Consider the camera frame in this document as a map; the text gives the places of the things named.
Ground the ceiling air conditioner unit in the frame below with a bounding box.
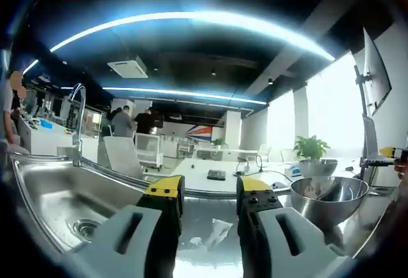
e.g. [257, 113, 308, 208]
[106, 55, 149, 79]

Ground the short ceiling light strip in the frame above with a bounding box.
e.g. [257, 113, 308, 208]
[22, 59, 40, 75]

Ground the long ceiling light strip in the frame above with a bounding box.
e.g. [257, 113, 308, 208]
[101, 86, 268, 105]
[48, 11, 336, 62]

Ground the chrome sink faucet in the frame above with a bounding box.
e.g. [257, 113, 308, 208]
[69, 83, 87, 168]

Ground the steel bowl with water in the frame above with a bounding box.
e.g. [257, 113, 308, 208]
[289, 175, 370, 228]

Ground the flat black device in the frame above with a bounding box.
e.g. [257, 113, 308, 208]
[207, 169, 228, 181]

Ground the white wheeled cart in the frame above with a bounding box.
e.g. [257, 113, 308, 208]
[135, 132, 164, 173]

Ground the stainless steel sink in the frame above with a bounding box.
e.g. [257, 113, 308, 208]
[9, 152, 156, 255]

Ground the computer monitor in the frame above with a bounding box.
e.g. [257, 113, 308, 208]
[351, 27, 393, 118]

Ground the grey cable with adaptor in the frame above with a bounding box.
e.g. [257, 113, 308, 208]
[233, 159, 294, 184]

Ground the person's right hand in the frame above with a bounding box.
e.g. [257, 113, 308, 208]
[393, 160, 408, 181]

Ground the white cabinet counter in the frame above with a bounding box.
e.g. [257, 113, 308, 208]
[17, 115, 99, 165]

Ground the large green potted plant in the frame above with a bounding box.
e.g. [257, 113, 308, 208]
[293, 134, 332, 163]

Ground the small green potted plant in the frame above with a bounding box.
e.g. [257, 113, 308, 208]
[211, 137, 229, 150]

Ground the small white remote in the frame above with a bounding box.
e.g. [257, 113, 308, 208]
[272, 181, 291, 193]

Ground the crumpled white tissue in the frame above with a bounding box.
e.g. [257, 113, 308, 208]
[190, 217, 235, 247]

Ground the white blue box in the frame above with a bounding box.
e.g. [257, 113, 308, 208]
[284, 165, 302, 179]

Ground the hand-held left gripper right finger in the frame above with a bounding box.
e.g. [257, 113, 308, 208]
[235, 175, 355, 278]

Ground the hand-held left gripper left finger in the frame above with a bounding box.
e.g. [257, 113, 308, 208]
[64, 174, 186, 278]

